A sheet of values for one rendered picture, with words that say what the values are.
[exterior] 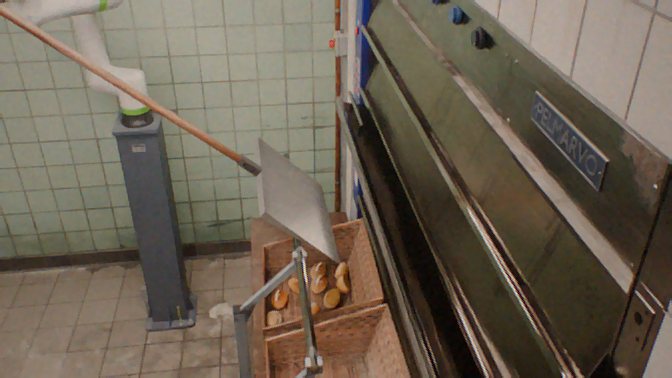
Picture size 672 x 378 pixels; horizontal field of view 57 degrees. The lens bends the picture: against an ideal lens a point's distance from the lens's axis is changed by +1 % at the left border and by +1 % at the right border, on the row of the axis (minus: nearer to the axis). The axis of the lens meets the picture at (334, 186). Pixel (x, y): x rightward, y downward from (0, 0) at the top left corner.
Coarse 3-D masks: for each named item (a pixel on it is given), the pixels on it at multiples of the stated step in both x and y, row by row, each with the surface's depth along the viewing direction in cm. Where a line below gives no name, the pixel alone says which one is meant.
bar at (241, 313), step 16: (304, 256) 208; (288, 272) 211; (304, 272) 200; (272, 288) 214; (304, 288) 193; (256, 304) 216; (304, 304) 187; (240, 320) 218; (304, 320) 182; (240, 336) 222; (240, 352) 226; (240, 368) 230; (320, 368) 167
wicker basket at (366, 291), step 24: (288, 240) 285; (336, 240) 288; (360, 240) 281; (264, 264) 274; (312, 264) 294; (336, 264) 296; (360, 264) 274; (288, 288) 282; (336, 288) 283; (360, 288) 267; (264, 312) 248; (288, 312) 269; (336, 312) 239; (264, 336) 241
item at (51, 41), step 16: (16, 16) 188; (32, 32) 191; (64, 48) 195; (80, 64) 198; (96, 64) 200; (112, 80) 202; (144, 96) 207; (160, 112) 210; (192, 128) 215; (208, 144) 219
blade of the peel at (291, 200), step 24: (264, 144) 254; (264, 168) 239; (288, 168) 256; (264, 192) 223; (288, 192) 238; (312, 192) 255; (264, 216) 207; (288, 216) 222; (312, 216) 237; (312, 240) 221
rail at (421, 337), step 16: (352, 128) 231; (352, 144) 221; (368, 176) 201; (368, 192) 193; (384, 224) 177; (384, 240) 172; (400, 272) 159; (400, 288) 154; (416, 320) 144; (416, 336) 141; (432, 368) 131
